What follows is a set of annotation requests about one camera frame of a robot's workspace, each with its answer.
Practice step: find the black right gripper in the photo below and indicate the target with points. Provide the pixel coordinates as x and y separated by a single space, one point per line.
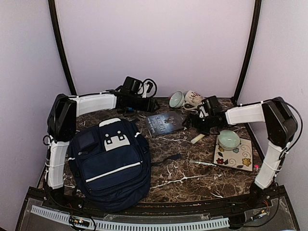
195 124

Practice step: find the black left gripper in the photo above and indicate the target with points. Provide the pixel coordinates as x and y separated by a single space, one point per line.
148 107

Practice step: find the dark blue paperback book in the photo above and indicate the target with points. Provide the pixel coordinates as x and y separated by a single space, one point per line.
165 123

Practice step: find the navy blue student backpack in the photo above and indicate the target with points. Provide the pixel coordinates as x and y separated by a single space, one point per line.
111 164

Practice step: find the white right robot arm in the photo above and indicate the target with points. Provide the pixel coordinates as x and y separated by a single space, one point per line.
276 113

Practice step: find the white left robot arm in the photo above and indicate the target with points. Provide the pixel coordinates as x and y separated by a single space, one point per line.
61 123

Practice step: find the pale yellow highlighter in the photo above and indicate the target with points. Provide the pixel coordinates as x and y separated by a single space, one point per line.
197 138

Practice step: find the blue black marker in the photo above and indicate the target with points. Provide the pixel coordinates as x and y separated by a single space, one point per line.
126 110

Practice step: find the white floral mug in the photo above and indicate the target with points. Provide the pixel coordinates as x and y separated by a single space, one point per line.
192 100

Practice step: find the tipped celadon bowl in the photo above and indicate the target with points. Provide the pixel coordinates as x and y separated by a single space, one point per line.
177 100

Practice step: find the upright celadon bowl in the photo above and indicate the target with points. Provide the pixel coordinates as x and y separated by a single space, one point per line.
228 140

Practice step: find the clear pen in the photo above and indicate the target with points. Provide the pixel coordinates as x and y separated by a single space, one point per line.
202 163

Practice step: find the small green circuit board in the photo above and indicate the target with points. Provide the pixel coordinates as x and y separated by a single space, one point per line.
77 222

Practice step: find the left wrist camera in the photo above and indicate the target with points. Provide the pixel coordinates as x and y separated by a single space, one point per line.
135 87

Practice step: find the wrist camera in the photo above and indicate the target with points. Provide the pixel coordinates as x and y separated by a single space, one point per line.
135 87
209 107

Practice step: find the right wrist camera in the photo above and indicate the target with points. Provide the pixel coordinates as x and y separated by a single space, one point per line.
209 107

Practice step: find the right black frame post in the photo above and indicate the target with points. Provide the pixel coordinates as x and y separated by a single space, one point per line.
248 52

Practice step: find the black frame post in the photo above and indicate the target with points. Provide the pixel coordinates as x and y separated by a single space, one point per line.
60 46
248 52

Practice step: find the black front rail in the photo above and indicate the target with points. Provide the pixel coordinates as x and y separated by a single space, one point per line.
226 206

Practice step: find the left black frame post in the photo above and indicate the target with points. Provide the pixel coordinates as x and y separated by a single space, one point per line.
60 46

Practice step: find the grey slotted cable duct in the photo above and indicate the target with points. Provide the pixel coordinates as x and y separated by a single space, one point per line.
137 223

